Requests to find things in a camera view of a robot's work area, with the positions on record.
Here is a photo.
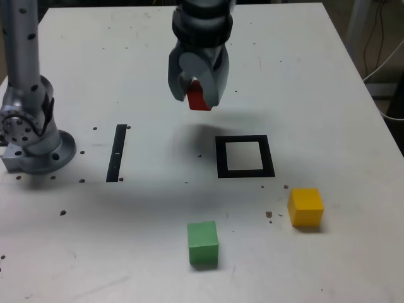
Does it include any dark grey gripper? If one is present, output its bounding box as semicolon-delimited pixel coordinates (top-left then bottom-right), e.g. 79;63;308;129
167;40;230;109

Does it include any white background cable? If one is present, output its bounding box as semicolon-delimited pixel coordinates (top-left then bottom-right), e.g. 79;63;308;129
362;40;404;121

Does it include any black tape strip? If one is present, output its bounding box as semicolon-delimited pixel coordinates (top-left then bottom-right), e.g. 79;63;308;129
105;124;128;183

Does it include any yellow cube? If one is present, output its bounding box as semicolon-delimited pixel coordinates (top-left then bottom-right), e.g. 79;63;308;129
287;187;325;227

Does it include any green cube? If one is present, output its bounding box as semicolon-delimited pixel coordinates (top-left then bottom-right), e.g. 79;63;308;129
186;220;220;265

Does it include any red cube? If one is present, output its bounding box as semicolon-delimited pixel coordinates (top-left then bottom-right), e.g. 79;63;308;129
186;79;211;112

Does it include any thin black hanging cable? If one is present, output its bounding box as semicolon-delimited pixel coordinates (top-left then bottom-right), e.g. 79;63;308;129
362;0;386;75

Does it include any black tape square outline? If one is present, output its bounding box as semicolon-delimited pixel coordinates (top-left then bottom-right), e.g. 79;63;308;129
215;134;276;179

